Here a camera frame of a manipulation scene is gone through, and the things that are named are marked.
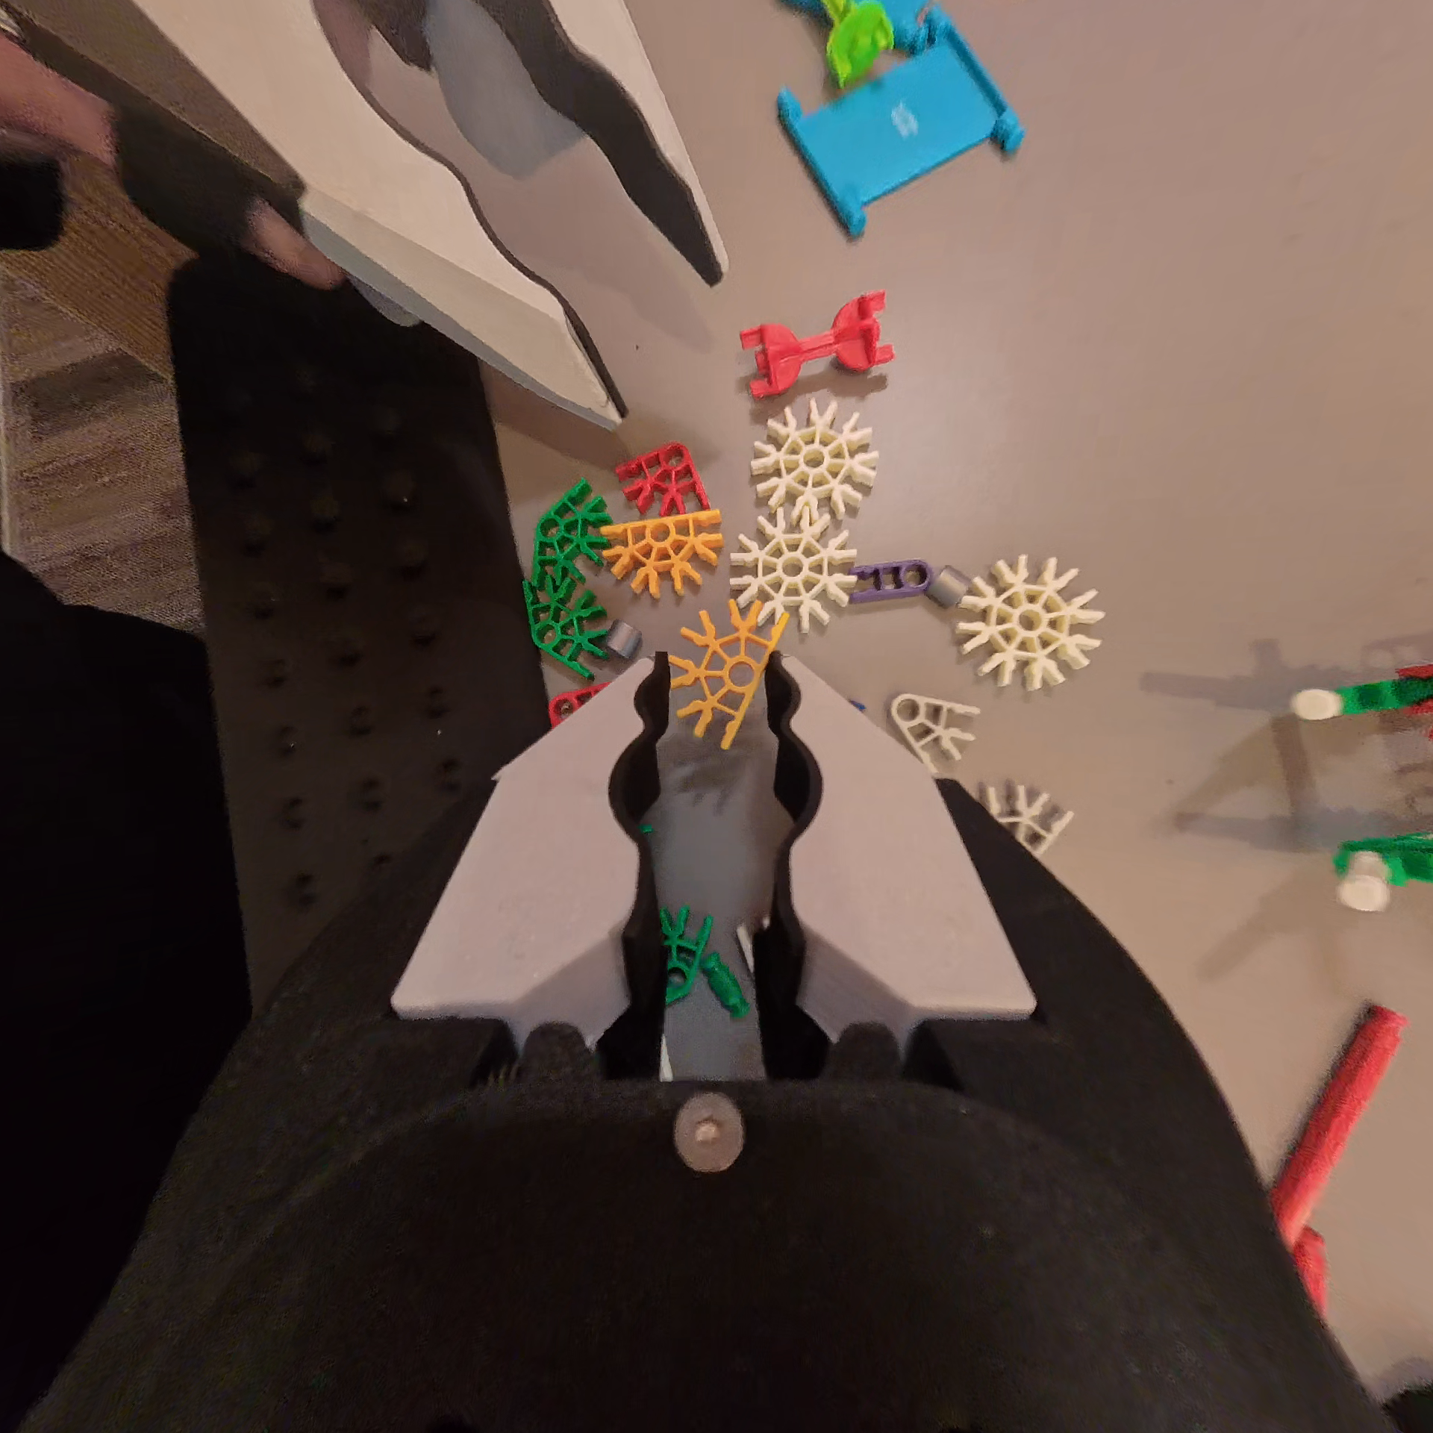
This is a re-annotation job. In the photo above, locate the lime green toy piece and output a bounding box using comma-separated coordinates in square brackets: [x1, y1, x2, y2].
[824, 0, 896, 92]

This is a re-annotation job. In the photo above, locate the person's left forearm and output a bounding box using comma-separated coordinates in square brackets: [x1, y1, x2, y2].
[0, 158, 69, 254]

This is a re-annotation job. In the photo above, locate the yellow fan connector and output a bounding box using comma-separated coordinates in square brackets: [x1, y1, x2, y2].
[667, 599, 790, 751]
[598, 509, 727, 599]

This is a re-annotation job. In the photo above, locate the multicoloured toy frame assembly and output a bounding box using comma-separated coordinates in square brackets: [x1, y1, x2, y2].
[1288, 663, 1433, 915]

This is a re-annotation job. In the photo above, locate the white snowflake connector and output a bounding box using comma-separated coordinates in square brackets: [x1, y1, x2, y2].
[750, 397, 879, 527]
[729, 509, 860, 634]
[955, 556, 1105, 690]

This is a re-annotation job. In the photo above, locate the red spool piece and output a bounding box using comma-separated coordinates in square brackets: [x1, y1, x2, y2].
[738, 292, 896, 399]

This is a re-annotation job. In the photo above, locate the green fan connector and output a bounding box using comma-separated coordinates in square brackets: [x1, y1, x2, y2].
[522, 577, 610, 682]
[529, 482, 615, 596]
[660, 906, 717, 1004]

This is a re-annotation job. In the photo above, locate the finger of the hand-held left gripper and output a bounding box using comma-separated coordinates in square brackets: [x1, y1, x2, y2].
[133, 0, 627, 430]
[481, 0, 731, 289]

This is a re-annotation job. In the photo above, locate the light grey connector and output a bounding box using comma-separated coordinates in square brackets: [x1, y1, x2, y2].
[890, 692, 981, 775]
[979, 780, 1074, 858]

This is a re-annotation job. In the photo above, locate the black perforated foam strip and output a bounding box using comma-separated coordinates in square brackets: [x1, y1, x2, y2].
[167, 252, 550, 999]

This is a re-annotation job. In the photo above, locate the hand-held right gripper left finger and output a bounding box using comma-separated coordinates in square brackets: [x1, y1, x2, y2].
[389, 653, 672, 1056]

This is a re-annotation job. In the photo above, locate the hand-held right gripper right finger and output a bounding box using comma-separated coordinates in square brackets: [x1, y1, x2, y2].
[765, 653, 1038, 1051]

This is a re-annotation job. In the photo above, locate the person's left hand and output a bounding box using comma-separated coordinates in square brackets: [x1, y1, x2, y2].
[0, 46, 350, 296]

